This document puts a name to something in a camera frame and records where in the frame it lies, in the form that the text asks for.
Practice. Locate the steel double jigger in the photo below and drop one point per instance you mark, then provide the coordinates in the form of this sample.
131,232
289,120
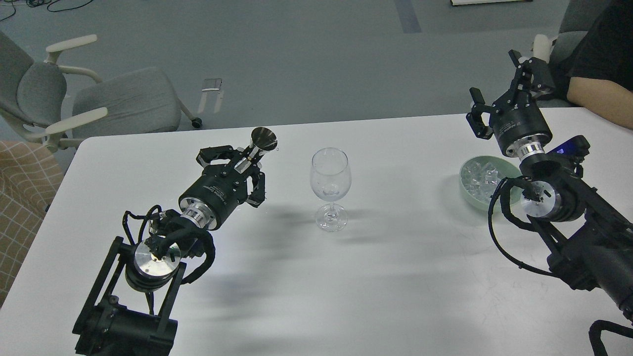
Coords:
262,141

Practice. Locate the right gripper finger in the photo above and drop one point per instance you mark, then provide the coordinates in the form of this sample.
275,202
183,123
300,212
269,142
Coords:
486,120
532,80

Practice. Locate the grey office chair left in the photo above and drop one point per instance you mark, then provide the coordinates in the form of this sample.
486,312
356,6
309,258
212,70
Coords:
60,106

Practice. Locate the clear wine glass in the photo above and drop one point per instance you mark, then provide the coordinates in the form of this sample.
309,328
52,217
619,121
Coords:
330,180

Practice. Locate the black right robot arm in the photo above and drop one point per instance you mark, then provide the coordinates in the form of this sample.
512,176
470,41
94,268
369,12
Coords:
590,242

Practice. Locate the grey office chair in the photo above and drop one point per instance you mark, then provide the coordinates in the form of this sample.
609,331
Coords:
60,106
577,21

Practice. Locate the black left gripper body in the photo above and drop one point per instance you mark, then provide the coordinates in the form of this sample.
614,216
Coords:
214,196

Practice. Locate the metal floor plate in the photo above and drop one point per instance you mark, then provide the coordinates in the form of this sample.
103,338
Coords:
212,96

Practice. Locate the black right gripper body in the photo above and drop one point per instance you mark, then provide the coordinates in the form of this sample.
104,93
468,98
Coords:
519,127

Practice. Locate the grey office chair right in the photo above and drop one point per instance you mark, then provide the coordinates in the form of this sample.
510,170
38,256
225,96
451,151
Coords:
577,21

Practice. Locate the green bowl of ice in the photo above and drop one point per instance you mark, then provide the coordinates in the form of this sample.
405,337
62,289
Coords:
480,176

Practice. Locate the person in black shirt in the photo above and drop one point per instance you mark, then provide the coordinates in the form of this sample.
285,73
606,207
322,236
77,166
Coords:
598,74

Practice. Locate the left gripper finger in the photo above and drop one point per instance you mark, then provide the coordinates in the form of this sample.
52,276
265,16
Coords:
257,196
220,156

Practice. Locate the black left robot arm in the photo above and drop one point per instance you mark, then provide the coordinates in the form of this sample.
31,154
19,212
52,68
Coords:
127,311

